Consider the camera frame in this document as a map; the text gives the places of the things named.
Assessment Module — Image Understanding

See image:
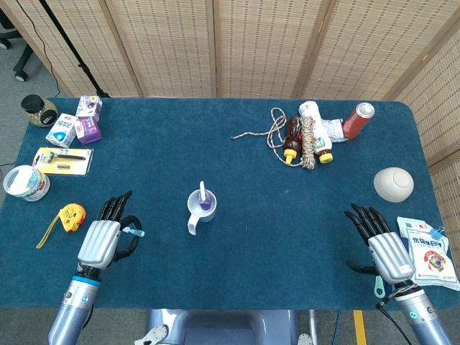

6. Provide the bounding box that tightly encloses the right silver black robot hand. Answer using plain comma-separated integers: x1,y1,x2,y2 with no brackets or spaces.
344,203,415,285

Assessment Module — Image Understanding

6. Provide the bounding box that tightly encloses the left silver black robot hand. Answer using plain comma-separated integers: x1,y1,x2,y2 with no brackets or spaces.
77,190,143,270

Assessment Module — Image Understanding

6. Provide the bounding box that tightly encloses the purple white toothpaste tube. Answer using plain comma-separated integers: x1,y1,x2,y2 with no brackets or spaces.
198,181,212,211

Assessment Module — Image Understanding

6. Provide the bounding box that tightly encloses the white measuring scoop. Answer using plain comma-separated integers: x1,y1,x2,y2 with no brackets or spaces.
186,190,218,236

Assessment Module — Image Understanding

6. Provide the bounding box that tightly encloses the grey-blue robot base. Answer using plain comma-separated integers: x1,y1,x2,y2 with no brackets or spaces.
134,308,313,345

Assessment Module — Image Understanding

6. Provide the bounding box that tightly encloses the yellow tape measure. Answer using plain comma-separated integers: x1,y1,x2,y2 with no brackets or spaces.
35,203,88,250

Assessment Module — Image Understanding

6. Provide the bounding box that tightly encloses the white powder bag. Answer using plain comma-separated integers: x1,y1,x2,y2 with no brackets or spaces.
396,216,460,292

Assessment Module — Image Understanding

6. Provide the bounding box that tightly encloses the beige upturned bowl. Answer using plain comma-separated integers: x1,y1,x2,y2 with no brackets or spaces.
373,167,415,203

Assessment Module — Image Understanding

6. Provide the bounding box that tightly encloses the razor in yellow blister pack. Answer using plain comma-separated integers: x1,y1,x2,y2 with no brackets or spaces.
32,147,94,177

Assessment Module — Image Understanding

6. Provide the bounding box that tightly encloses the white tub with clear lid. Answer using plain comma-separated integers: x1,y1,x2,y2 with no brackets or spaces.
2,165,51,202

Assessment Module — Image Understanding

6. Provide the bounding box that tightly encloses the grey metal leg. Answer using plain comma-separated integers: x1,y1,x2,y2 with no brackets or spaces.
308,309,319,345

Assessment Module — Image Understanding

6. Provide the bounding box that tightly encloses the blue white milk carton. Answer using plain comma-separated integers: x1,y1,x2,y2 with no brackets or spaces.
45,113,79,149

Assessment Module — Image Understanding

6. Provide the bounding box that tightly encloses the white-labelled bottle with yellow cap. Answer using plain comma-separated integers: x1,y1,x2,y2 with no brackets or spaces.
298,101,334,165

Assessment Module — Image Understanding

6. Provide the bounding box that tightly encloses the red drink can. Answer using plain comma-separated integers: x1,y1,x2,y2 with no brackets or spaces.
342,102,376,141

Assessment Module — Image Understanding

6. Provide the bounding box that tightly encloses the crumpled white packet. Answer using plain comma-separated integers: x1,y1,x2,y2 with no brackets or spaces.
321,117,349,144

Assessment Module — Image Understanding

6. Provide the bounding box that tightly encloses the white purple drink carton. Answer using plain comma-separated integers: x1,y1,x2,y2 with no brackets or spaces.
75,95,104,123

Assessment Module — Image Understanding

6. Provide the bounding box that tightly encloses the glass jar with black lid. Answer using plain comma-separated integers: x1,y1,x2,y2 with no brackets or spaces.
20,93,59,128

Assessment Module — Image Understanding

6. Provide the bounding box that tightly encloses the brown bottle with yellow cap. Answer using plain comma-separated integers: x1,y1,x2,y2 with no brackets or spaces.
282,116,303,165

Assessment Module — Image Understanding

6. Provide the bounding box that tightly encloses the dark blue table mat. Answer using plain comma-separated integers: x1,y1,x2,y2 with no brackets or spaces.
0,96,446,312

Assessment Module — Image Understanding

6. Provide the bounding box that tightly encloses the black tripod stand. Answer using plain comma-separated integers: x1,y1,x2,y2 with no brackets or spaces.
38,0,111,98

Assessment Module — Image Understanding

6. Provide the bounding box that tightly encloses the black office chair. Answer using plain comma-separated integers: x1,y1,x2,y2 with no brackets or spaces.
0,9,35,82

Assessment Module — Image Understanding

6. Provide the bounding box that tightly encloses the bamboo folding screen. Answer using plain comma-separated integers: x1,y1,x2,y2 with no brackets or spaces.
0,0,460,252

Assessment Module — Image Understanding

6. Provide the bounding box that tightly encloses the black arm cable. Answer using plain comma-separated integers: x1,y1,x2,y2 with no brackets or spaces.
375,294,414,345

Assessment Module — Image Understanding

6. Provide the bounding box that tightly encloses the beige speckled rope bundle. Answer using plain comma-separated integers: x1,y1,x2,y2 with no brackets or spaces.
231,106,318,170

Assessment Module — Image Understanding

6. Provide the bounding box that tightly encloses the thin black hanging cable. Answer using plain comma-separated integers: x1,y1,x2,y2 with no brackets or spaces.
16,0,62,94

